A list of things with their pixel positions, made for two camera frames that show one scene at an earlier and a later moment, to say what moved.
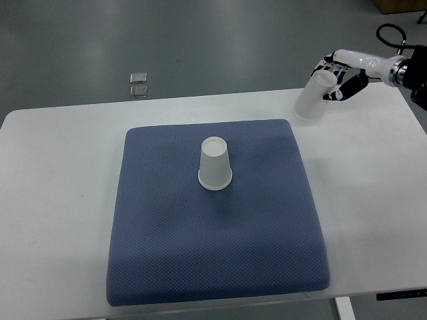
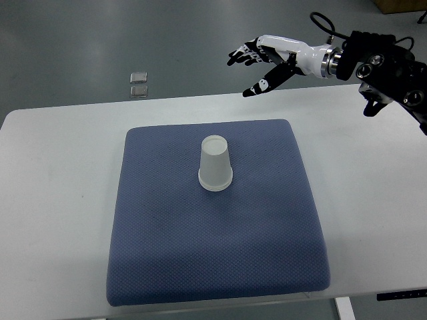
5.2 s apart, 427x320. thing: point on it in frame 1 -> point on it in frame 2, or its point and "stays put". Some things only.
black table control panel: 402,295 stays put
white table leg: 345,308 stays put
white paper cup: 311,104 -> 215,173
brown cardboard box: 389,7 stays put
